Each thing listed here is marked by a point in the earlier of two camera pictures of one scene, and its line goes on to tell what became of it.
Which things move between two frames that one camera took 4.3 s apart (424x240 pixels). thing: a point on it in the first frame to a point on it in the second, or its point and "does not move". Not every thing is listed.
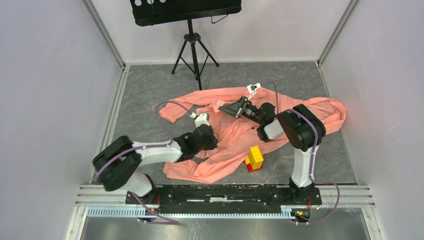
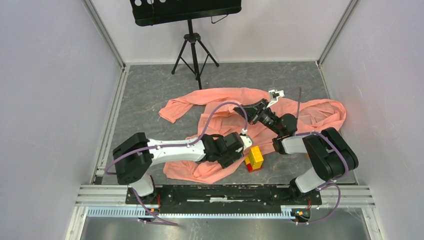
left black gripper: (213, 143) to (235, 155)
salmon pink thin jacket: (235, 136) does not move
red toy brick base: (250, 168) does not move
